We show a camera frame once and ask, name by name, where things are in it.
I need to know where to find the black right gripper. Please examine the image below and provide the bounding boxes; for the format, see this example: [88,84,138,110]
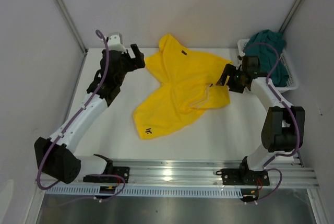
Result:
[216,64,246,93]

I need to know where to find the yellow shorts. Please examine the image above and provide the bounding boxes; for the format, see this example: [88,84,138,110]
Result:
[133,34,231,140]

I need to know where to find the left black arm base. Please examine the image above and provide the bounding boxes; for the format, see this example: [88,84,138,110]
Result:
[83,167,130,183]

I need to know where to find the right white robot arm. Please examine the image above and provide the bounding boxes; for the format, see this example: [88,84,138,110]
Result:
[216,64,305,185]

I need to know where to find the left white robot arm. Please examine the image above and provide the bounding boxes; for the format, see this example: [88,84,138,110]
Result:
[34,44,145,184]

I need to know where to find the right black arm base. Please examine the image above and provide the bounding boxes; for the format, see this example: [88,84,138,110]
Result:
[215,168,270,186]

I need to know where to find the green shorts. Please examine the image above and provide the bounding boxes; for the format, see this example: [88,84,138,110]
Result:
[244,29,286,86]

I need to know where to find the white perforated plastic basket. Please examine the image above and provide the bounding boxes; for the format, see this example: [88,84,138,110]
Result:
[237,39,299,93]

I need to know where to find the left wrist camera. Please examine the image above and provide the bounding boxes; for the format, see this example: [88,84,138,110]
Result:
[108,32,126,52]

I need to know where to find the left aluminium corner post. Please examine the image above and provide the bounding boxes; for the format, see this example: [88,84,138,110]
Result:
[53,0,87,54]

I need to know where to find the aluminium corner post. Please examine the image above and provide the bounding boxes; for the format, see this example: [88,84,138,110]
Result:
[279,0,305,34]
[53,0,87,54]

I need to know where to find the aluminium front rail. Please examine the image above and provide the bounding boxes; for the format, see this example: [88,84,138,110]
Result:
[35,159,320,190]

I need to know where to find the right aluminium corner post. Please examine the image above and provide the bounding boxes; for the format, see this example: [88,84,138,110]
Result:
[279,0,305,34]

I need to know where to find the slotted white cable duct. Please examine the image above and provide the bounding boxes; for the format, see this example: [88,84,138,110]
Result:
[46,185,243,198]

